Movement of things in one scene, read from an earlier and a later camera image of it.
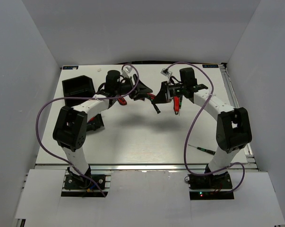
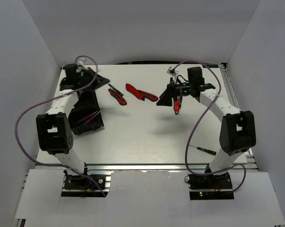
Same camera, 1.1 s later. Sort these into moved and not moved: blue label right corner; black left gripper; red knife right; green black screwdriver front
Moved: black left gripper
Not moved: blue label right corner; green black screwdriver front; red knife right
